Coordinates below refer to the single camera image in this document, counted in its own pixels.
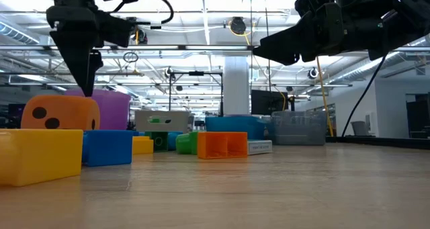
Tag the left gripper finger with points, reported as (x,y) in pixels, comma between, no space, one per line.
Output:
(80,54)
(97,59)

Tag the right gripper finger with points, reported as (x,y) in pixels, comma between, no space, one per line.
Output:
(290,59)
(292,42)

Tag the orange foam die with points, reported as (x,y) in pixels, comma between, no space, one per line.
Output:
(67,111)

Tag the green toy block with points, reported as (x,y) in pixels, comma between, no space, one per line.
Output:
(186,145)
(155,120)

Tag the dark green studded brick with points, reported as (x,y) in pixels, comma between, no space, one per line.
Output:
(158,141)

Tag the light blue toy block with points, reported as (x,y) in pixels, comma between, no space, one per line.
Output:
(173,140)

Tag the black monitor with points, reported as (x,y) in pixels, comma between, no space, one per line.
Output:
(265,103)

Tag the purple pumpkin-face bucket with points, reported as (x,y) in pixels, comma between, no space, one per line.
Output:
(114,108)

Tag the white building pillar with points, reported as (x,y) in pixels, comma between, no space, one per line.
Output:
(236,88)

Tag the dark grey translucent bin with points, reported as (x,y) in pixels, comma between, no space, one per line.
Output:
(299,128)

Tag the blue toy brick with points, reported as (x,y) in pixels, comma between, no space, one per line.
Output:
(107,148)

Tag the grey overhead beam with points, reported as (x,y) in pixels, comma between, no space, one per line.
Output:
(201,48)

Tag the teal plastic bin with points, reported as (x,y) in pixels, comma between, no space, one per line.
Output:
(231,128)

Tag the blue-backed card box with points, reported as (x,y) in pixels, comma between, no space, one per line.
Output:
(260,147)

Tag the yellow flat block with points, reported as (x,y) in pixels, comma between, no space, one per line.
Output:
(141,146)

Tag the distant grey waste bin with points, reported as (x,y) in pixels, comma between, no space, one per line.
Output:
(360,128)

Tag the light grey plastic bin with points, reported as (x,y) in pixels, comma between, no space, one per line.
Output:
(178,121)

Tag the yellow toy brick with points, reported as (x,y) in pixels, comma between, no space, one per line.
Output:
(40,155)

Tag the orange wedge block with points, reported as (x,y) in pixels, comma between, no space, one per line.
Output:
(221,145)

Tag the black cabinet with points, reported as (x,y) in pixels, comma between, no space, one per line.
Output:
(418,115)

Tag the black stand frame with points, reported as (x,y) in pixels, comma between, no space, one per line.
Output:
(196,73)

